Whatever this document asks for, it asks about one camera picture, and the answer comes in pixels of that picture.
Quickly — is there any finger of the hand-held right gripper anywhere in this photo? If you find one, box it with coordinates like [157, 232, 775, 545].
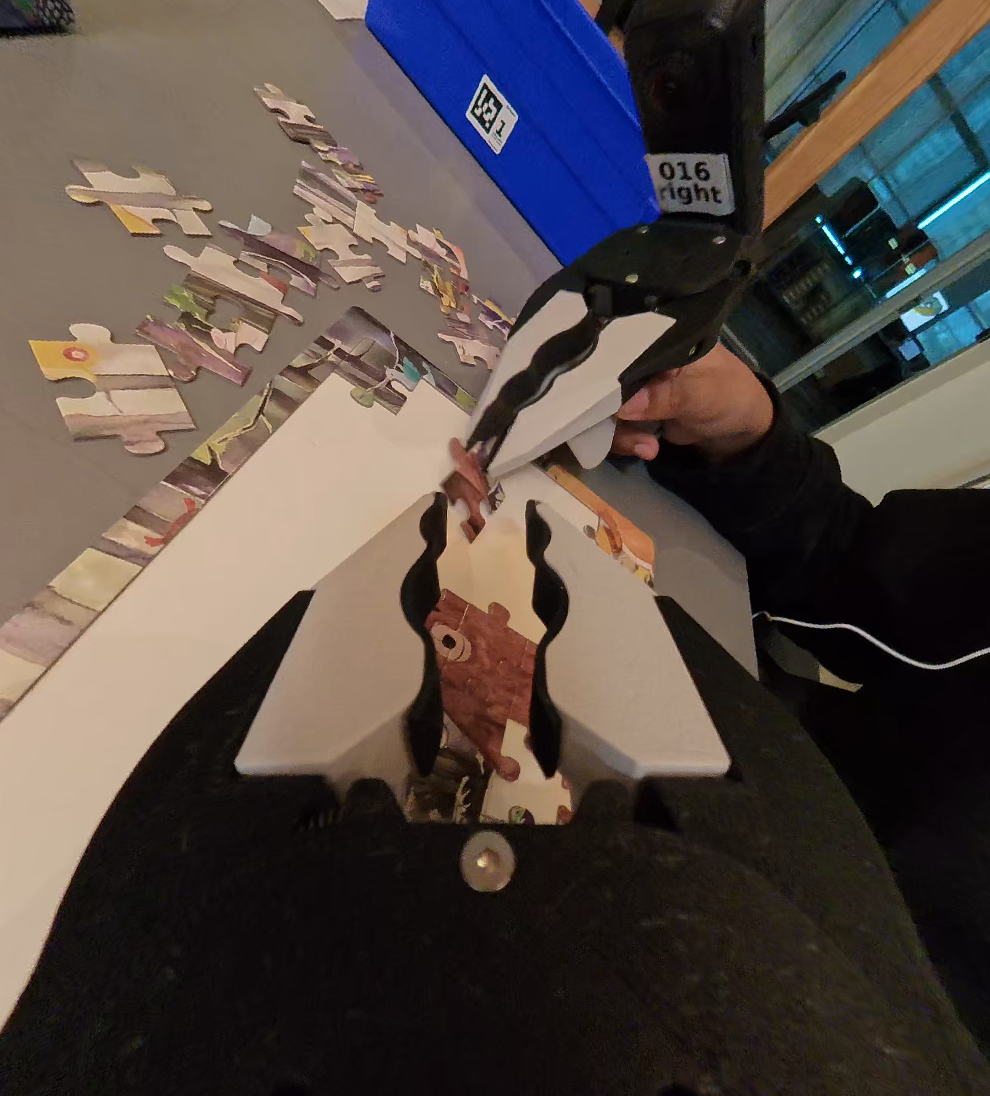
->
[468, 289, 592, 452]
[489, 315, 678, 480]

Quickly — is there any person's right forearm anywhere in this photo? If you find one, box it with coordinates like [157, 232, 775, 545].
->
[649, 377, 990, 678]

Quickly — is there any blue bin with white label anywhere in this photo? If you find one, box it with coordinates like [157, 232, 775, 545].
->
[363, 0, 665, 268]

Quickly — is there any lion jigsaw puzzle board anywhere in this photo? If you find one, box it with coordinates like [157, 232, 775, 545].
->
[0, 307, 659, 1071]

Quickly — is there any reddish brown puzzle piece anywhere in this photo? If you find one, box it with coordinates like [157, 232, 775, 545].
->
[446, 439, 506, 542]

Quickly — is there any dark teal spot puzzle piece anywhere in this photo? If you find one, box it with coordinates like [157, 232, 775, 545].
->
[348, 336, 425, 418]

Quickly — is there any person's right hand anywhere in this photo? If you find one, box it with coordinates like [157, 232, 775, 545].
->
[610, 341, 776, 464]

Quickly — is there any wooden beam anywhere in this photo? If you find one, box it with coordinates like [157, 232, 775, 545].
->
[760, 0, 990, 229]

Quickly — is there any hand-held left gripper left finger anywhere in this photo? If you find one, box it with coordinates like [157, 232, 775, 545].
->
[235, 493, 450, 782]

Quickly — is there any joined brown bear puzzle section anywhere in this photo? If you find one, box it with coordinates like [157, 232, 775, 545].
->
[420, 587, 549, 782]

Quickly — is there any orange yellow puzzle piece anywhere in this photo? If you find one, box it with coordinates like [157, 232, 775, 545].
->
[585, 507, 658, 586]

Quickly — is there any white drawstring cord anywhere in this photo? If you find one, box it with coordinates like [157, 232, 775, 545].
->
[752, 610, 990, 671]

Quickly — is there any pile of puzzle pieces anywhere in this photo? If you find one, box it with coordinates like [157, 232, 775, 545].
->
[28, 81, 519, 457]

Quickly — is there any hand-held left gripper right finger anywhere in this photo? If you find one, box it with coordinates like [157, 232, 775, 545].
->
[525, 499, 733, 786]

